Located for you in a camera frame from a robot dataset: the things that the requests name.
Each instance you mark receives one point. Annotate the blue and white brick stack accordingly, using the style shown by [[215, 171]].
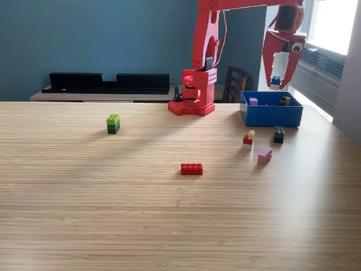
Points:
[[276, 82]]

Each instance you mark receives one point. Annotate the yellow toy digger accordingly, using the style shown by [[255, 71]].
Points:
[[284, 100]]

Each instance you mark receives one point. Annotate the purple brick stack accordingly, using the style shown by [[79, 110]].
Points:
[[253, 101]]

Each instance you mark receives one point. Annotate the black lego brick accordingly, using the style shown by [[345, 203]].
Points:
[[278, 135]]

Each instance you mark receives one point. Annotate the pink lego brick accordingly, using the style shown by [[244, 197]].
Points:
[[264, 156]]

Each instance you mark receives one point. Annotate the green brick stack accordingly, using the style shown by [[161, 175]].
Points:
[[113, 124]]

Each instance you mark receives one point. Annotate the blue plastic bin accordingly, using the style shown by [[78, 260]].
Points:
[[270, 115]]

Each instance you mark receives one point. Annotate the red lego brick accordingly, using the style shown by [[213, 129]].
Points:
[[191, 169]]

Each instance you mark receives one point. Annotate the grey window heater unit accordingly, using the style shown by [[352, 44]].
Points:
[[318, 76]]

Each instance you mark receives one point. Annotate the white window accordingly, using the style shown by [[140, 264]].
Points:
[[330, 22]]

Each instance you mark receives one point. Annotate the dark wooden chair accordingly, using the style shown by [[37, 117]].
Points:
[[235, 82]]

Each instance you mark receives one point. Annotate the red white yellow brick stack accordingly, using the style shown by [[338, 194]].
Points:
[[247, 141]]

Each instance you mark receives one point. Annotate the black table clamp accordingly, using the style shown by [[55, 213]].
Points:
[[177, 94]]

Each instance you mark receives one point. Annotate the black shelf tray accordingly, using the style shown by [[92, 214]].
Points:
[[84, 84]]

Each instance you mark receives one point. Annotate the wooden sideboard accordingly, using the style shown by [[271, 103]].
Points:
[[84, 96]]

